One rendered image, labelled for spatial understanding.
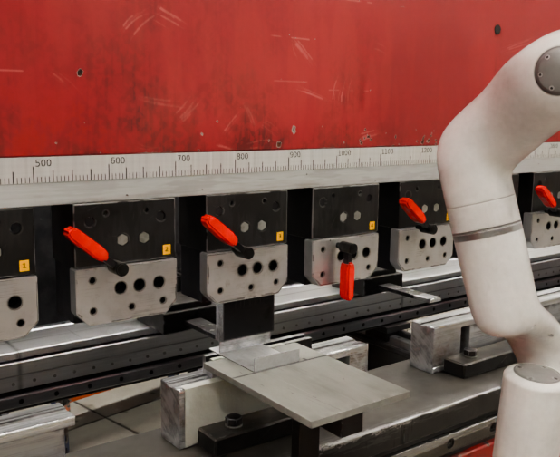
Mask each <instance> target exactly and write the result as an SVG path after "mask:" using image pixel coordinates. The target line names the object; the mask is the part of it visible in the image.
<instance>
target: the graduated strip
mask: <svg viewBox="0 0 560 457"><path fill-rule="evenodd" d="M437 149H438V146H408V147H376V148H344V149H312V150H280V151H217V152H185V153H153V154H122V155H90V156H58V157H26V158H0V185H2V184H20V183H38V182H57V181H76V180H111V179H130V178H148V177H167V176H185V175H204V174H222V173H240V172H259V171H278V170H313V169H332V168H351V167H369V166H387V165H406V164H424V163H437ZM553 157H560V142H544V143H542V144H541V145H540V146H539V147H538V148H536V149H535V150H534V151H533V152H532V153H530V154H529V155H528V156H527V157H526V158H525V159H533V158H553Z"/></svg>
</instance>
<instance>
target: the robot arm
mask: <svg viewBox="0 0 560 457"><path fill-rule="evenodd" d="M558 131H560V30H557V31H554V32H552V33H550V34H546V35H544V36H542V37H541V38H539V39H537V40H535V41H534V42H533V43H531V44H530V45H528V46H527V47H525V48H524V49H523V50H521V51H520V52H519V53H517V54H516V55H514V56H513V57H512V58H511V59H510V60H509V61H508V62H507V63H506V64H505V65H504V66H503V67H502V68H501V69H500V70H499V71H498V72H497V74H496V75H495V77H494V78H493V79H492V81H491V82H490V83H489V84H488V86H487V87H486V88H485V89H484V90H483V92H482V93H481V94H480V95H479V96H478V97H477V98H475V99H474V100H473V101H472V102H471V103H470V104H469V105H468V106H467V107H465V108H464V109H463V110H462V111H461V112H460V113H459V114H458V115H457V116H456V117H455V118H454V119H453V120H452V121H451V122H450V124H449V125H448V126H447V128H446V129H445V130H444V132H443V133H442V135H441V137H440V139H439V145H438V149H437V165H438V171H439V179H440V184H441V188H442V192H443V197H444V200H445V204H446V209H447V212H448V217H449V224H450V228H451V233H452V237H453V240H454V244H455V249H456V252H457V256H458V260H459V267H460V271H461V275H462V278H463V282H464V286H465V290H466V294H467V298H468V305H469V308H470V312H471V315H472V317H473V319H474V321H475V323H476V325H477V327H478V328H479V329H480V330H481V331H482V332H483V333H485V334H487V335H491V336H494V337H504V338H505V339H506V340H507V341H508V343H509V344H510V346H511V348H512V350H513V352H514V354H515V356H516V359H517V364H513V365H510V366H508V367H507V368H506V369H505V370H504V372H503V378H502V385H501V393H500V399H499V407H498V413H497V427H496V433H495V441H494V447H493V454H492V457H560V324H559V323H558V322H557V320H556V319H555V318H554V317H553V316H552V315H551V314H550V313H549V312H548V311H547V310H546V309H545V308H544V307H543V306H542V305H541V303H540V301H539V299H538V296H537V293H536V285H535V281H534V277H533V272H532V268H531V263H530V259H529V255H528V250H527V246H526V238H525V234H524V230H523V225H522V221H521V218H520V213H519V209H518V205H517V198H516V193H515V189H514V184H513V180H512V173H513V170H514V168H515V167H516V166H517V165H518V164H519V163H520V162H521V161H522V160H523V159H524V158H526V157H527V156H528V155H529V154H530V153H532V152H533V151H534V150H535V149H536V148H538V147H539V146H540V145H541V144H542V143H544V142H545V141H546V140H548V139H549V138H550V137H551V136H553V135H554V134H556V133H557V132H558Z"/></svg>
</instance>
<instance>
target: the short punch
mask: <svg viewBox="0 0 560 457"><path fill-rule="evenodd" d="M274 314H275V295H269V296H263V297H254V298H249V299H243V300H237V301H233V302H227V303H222V304H217V325H216V338H217V340H218V341H219V353H223V352H227V351H231V350H236V349H239V348H244V347H249V346H252V345H260V344H264V343H268V342H271V332H273V331H274Z"/></svg>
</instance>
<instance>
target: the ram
mask: <svg viewBox="0 0 560 457"><path fill-rule="evenodd" d="M557 30H560V0H0V158H26V157H58V156H90V155H122V154H153V153H185V152H217V151H280V150H312V149H344V148H376V147H408V146H438V145H439V139H440V137H441V135H442V133H443V132H444V130H445V129H446V128H447V126H448V125H449V124H450V122H451V121H452V120H453V119H454V118H455V117H456V116H457V115H458V114H459V113H460V112H461V111H462V110H463V109H464V108H465V107H467V106H468V105H469V104H470V103H471V102H472V101H473V100H474V99H475V98H477V97H478V96H479V95H480V94H481V93H482V92H483V90H484V89H485V88H486V87H487V86H488V84H489V83H490V82H491V81H492V79H493V78H494V77H495V75H496V74H497V72H498V71H499V70H500V69H501V68H502V67H503V66H504V65H505V64H506V63H507V62H508V61H509V60H510V59H511V58H512V57H513V56H514V55H516V54H517V53H519V52H520V51H521V50H523V49H524V48H525V47H527V46H528V45H530V44H531V43H533V42H534V41H535V40H537V39H539V38H541V37H542V36H544V35H546V34H550V33H552V32H554V31H557ZM555 170H560V157H553V158H533V159H523V160H522V161H521V162H520V163H519V164H518V165H517V166H516V167H515V168H514V170H513V173H512V174H516V173H528V172H542V171H555ZM435 179H439V171H438V165H437V163H424V164H406V165H387V166H369V167H351V168H332V169H313V170H278V171H259V172H240V173H222V174H204V175H185V176H167V177H148V178H130V179H111V180H76V181H57V182H38V183H20V184H2V185H0V209H12V208H26V207H39V206H52V205H65V204H79V203H93V202H105V201H119V200H132V199H158V198H171V197H185V196H197V195H211V194H225V193H238V192H251V191H264V190H289V189H303V188H317V187H330V186H343V185H356V184H370V183H383V182H396V181H410V180H435Z"/></svg>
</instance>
